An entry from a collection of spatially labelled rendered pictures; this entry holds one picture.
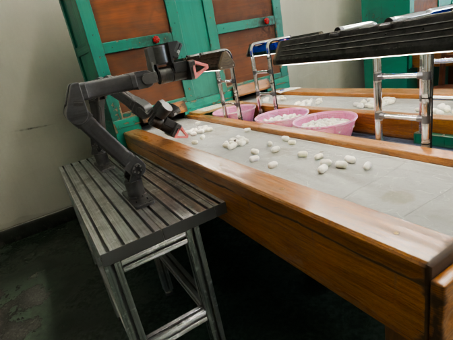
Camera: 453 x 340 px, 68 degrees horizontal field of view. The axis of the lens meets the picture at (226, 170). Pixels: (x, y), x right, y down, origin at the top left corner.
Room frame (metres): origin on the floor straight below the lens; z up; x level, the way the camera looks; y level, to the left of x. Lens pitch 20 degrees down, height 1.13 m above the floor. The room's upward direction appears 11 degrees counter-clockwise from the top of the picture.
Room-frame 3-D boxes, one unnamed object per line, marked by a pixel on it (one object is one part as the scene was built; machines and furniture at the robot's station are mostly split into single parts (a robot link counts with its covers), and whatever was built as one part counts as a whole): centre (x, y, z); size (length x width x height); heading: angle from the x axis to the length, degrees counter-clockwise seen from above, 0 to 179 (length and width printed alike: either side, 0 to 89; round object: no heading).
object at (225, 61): (1.75, 0.06, 1.08); 0.62 x 0.08 x 0.07; 28
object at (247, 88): (2.43, -0.29, 0.83); 0.30 x 0.06 x 0.07; 118
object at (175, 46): (1.29, 0.10, 1.13); 0.07 x 0.06 x 0.11; 28
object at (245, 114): (2.04, -0.11, 0.72); 0.27 x 0.27 x 0.10
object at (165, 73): (1.26, 0.15, 1.08); 0.07 x 0.06 x 0.07; 118
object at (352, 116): (1.40, -0.45, 0.72); 0.27 x 0.27 x 0.10
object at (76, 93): (1.17, 0.33, 1.05); 0.30 x 0.09 x 0.12; 118
